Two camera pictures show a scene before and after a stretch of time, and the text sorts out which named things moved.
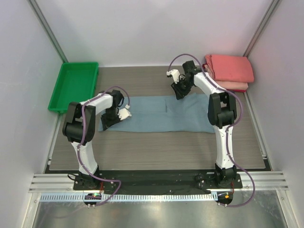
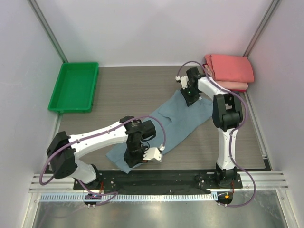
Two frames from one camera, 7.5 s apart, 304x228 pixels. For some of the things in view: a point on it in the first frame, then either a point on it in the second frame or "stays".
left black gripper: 106,123 → 131,161
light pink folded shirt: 228,85 stays
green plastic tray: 77,82 stays
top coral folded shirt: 230,68 stays
